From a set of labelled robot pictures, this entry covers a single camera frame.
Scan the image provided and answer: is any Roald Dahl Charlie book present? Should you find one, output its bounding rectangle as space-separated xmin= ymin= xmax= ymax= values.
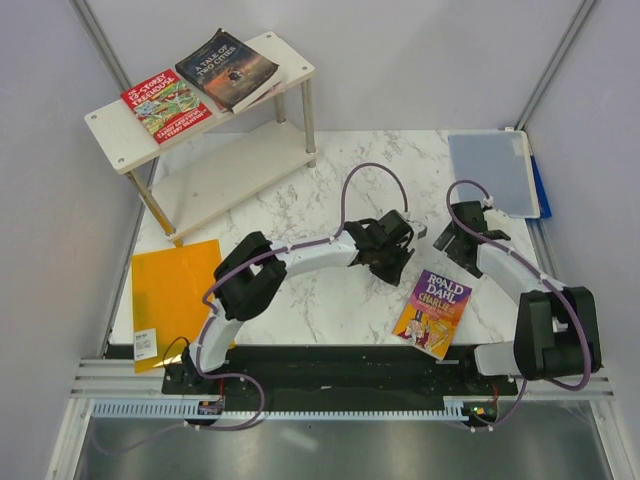
xmin=392 ymin=270 xmax=472 ymax=360

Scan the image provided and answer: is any Taming of the Shrew book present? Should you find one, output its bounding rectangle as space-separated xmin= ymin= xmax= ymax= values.
xmin=214 ymin=83 xmax=284 ymax=113

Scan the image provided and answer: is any dark Tale of Two Cities book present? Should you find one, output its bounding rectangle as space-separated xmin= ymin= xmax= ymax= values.
xmin=175 ymin=29 xmax=283 ymax=113

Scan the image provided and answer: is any red 13-Storey Treehouse book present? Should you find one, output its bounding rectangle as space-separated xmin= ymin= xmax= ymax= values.
xmin=121 ymin=69 xmax=212 ymax=145

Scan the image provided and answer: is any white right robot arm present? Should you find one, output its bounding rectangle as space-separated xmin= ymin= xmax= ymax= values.
xmin=434 ymin=201 xmax=602 ymax=394

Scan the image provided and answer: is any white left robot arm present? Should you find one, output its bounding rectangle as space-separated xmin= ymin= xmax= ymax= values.
xmin=181 ymin=210 xmax=414 ymax=393

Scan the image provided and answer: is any blue file folder underneath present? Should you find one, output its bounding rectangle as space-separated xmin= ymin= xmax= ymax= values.
xmin=523 ymin=154 xmax=552 ymax=219

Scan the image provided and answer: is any translucent blue file folder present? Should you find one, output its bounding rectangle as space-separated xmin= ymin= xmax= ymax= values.
xmin=448 ymin=130 xmax=540 ymax=219

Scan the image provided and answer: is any white two-tier shelf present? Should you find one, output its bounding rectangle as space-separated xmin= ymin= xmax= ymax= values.
xmin=85 ymin=31 xmax=317 ymax=246

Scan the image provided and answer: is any orange plastic file folder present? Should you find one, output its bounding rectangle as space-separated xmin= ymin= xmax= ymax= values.
xmin=131 ymin=239 xmax=221 ymax=374

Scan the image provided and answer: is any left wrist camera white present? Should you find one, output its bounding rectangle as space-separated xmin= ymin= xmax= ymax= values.
xmin=407 ymin=220 xmax=428 ymax=240

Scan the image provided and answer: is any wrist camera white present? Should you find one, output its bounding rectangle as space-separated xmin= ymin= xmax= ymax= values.
xmin=481 ymin=196 xmax=511 ymax=240
xmin=407 ymin=220 xmax=428 ymax=240

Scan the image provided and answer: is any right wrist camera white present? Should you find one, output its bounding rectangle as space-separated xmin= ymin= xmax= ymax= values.
xmin=481 ymin=196 xmax=511 ymax=240

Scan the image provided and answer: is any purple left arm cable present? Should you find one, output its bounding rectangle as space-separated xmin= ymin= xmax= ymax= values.
xmin=92 ymin=163 xmax=409 ymax=456

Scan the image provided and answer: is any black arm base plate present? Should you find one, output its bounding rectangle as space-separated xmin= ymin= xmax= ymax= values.
xmin=162 ymin=345 xmax=517 ymax=412

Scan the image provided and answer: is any aluminium frame rail front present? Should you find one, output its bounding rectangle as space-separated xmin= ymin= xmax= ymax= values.
xmin=69 ymin=357 xmax=614 ymax=401

